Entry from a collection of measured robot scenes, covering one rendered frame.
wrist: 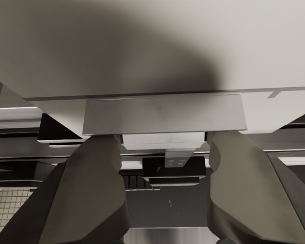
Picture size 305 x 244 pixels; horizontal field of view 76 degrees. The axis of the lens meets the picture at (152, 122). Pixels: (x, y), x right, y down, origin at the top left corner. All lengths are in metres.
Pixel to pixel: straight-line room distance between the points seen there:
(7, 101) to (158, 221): 0.57
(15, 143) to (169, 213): 0.48
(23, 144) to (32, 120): 0.28
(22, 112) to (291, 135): 0.49
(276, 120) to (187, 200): 0.56
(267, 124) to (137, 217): 0.58
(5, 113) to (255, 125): 0.24
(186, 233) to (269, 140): 0.34
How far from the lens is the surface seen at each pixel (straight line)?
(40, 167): 0.47
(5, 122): 0.29
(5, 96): 0.25
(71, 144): 0.23
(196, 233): 0.20
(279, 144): 0.50
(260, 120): 0.17
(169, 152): 0.24
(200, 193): 0.71
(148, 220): 0.70
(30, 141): 0.54
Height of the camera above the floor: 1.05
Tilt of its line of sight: 20 degrees down
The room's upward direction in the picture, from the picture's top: 179 degrees clockwise
